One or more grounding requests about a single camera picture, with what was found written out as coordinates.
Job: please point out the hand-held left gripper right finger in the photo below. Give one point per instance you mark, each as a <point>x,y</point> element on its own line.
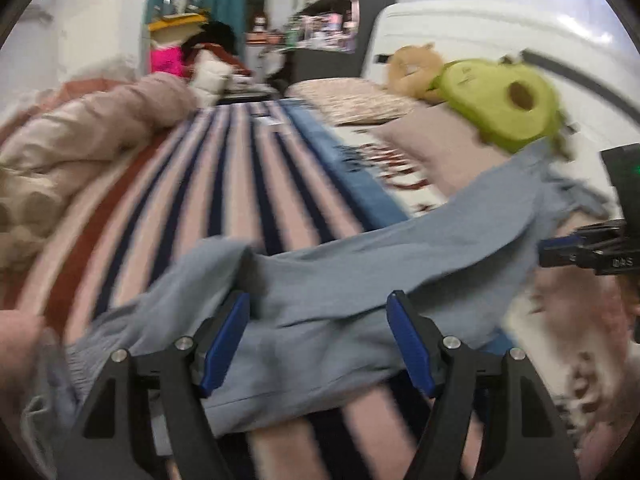
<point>410,345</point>

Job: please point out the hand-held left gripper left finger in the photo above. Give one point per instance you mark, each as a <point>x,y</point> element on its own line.
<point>227,340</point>

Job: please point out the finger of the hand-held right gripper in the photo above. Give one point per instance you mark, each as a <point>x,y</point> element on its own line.
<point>565,254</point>

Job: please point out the light blue pants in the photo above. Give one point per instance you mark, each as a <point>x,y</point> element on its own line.
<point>350,290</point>

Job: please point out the striped plush blanket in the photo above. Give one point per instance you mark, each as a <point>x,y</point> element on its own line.
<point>240,180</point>

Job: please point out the green avocado plush toy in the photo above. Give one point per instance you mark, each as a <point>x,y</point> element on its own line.
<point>480,100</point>

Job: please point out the pink striped pillow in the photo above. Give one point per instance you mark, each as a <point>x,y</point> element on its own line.
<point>440,145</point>

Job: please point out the small white box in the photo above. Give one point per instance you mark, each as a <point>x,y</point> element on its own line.
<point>267,119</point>

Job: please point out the white bed headboard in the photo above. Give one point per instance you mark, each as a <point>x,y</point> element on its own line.
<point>450,30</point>

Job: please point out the beige spotted cloth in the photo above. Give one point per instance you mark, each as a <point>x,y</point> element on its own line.
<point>25,215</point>

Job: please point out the brown plush toy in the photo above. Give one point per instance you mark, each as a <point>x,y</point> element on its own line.
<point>410,72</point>

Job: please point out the floral pillow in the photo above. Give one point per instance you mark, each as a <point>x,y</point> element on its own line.
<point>360,100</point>

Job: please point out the pink striped duvet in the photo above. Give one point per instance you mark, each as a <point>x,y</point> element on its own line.
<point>100,120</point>

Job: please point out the white puffy jacket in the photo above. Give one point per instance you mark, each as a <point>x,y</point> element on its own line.
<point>210,77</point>

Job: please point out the pink shopping bag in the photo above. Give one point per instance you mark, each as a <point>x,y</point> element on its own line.
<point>166,60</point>

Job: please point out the black clothing pile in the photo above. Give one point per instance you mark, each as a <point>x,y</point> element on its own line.
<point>217,37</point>

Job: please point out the dark tall bookshelf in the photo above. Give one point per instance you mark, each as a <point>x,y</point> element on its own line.
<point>375,0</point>

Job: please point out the mannequin head with wig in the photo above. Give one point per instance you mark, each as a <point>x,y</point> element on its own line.
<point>259,21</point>

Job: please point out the yellow cabinet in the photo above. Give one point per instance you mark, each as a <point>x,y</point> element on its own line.
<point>175,21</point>

